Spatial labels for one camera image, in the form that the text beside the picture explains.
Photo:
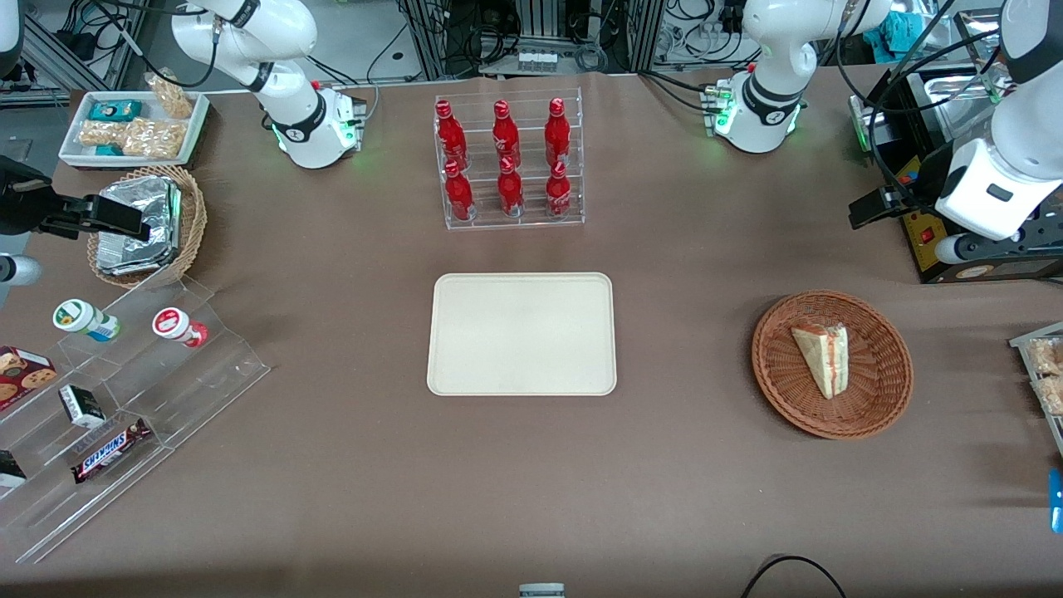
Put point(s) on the beige rectangular tray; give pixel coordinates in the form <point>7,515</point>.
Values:
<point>523,332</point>

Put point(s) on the black food warmer cabinet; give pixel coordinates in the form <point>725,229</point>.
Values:
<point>1026,267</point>

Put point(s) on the shallow round wicker basket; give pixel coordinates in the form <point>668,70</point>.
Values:
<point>876,390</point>

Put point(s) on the deep wicker basket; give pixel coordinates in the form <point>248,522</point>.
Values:
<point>194,224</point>

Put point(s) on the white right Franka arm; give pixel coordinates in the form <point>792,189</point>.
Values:
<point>291,124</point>

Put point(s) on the blue plastic object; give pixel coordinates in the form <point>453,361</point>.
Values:
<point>1056,502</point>

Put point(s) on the green-lid yogurt bottle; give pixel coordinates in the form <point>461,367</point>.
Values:
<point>81,319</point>

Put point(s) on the small teal snack packet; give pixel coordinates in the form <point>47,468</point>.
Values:
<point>108,150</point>

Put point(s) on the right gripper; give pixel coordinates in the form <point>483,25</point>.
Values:
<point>18,203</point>

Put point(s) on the red cola bottle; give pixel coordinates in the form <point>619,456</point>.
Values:
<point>458,195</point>
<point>505,137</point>
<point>510,191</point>
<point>558,195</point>
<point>451,137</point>
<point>557,137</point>

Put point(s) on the small black white carton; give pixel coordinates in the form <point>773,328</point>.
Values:
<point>81,407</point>

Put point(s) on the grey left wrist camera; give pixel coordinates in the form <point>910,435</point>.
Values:
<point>959,249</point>

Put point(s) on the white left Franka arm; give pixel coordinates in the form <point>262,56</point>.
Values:
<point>768,50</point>

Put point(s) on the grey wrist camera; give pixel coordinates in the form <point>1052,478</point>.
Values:
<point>959,249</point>
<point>18,270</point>

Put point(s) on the steel warmer pan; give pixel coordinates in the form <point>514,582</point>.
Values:
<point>955,90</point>

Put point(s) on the Snickers chocolate bar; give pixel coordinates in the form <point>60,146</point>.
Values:
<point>110,451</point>

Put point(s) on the clear acrylic stepped display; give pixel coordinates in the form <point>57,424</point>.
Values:
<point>224,365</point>

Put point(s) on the grey device edge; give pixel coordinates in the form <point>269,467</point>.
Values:
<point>541,591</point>

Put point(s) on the clear acrylic bottle rack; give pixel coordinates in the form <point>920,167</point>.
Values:
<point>575,124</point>

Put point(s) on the black snack box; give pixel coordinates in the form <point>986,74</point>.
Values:
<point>10,470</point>

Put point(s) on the white socket strip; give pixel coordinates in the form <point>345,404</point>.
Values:
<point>536,60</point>

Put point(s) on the red-lid yogurt bottle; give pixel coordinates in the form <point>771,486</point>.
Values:
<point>176,325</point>

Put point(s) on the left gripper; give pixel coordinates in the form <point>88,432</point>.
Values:
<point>929,181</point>

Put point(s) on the foil-wrapped package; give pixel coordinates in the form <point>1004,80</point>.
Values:
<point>124,256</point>
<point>154,199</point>

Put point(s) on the triangular sandwich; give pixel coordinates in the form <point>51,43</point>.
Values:
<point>826,357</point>

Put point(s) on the white rectangular snack tray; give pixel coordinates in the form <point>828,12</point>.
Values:
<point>83,159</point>

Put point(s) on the grey snack tray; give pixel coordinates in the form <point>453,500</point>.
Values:
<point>1023,339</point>

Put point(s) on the clear bag of puffed snacks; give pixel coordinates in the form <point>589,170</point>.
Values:
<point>1051,395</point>
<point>1048,355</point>

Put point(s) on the large clear puffed snack bag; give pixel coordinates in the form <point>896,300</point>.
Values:
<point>156,139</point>

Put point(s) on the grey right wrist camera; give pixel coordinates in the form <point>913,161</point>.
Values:
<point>18,270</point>

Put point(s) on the red cookie box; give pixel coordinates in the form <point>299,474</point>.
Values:
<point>21,378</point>

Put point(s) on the upright clear snack bag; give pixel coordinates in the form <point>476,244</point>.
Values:
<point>173,98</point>

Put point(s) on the aluminium frame rack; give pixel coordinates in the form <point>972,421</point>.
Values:
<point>639,33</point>

